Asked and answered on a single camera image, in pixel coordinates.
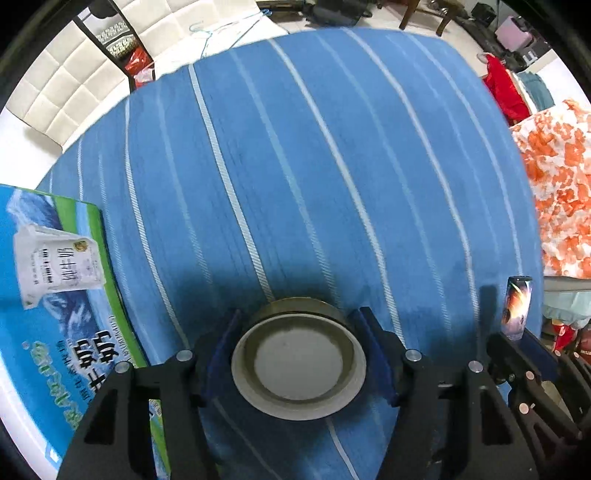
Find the small printed can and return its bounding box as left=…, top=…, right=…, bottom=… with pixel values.
left=501, top=275, right=535, bottom=342

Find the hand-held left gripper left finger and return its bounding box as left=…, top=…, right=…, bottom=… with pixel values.
left=55, top=308, right=243, bottom=480

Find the teal cloth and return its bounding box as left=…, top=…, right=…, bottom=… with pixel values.
left=516, top=70, right=555, bottom=112

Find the light blue wire hanger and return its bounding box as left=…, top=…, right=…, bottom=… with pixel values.
left=190, top=8, right=271, bottom=58

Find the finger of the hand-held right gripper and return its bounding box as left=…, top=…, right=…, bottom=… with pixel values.
left=522, top=333, right=591, bottom=435
left=487, top=332, right=580, bottom=444

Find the pink suitcase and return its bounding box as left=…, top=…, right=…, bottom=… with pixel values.
left=496, top=15, right=529, bottom=51

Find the orange floral cushion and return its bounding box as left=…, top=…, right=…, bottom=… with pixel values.
left=510, top=98, right=591, bottom=280

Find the round tin with white inside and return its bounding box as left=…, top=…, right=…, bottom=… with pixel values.
left=231, top=296, right=368, bottom=421

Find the black weight bench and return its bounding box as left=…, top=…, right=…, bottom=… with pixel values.
left=302, top=0, right=372, bottom=27

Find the brown wooden chair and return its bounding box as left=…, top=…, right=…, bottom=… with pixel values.
left=399, top=0, right=460, bottom=37

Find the blue striped tablecloth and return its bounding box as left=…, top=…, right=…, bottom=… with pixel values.
left=34, top=27, right=546, bottom=480

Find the blue cardboard box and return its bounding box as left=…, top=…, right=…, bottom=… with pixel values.
left=0, top=184, right=171, bottom=480

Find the red cloth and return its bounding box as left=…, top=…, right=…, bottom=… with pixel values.
left=482, top=53, right=532, bottom=126

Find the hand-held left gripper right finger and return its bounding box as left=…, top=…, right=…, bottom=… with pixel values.
left=348, top=307, right=550, bottom=480

